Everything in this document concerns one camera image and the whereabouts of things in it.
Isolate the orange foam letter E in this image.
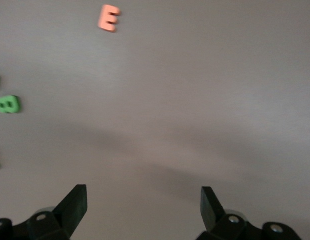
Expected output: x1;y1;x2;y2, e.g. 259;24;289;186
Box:
97;3;121;33

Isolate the green foam letter B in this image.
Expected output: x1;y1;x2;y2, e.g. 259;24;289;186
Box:
0;94;22;114

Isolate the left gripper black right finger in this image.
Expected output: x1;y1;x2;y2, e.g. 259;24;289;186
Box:
194;186;299;240

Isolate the brown table cover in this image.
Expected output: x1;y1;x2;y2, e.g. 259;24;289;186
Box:
0;0;310;240

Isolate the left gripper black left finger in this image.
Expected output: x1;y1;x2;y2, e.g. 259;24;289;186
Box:
0;184;88;240

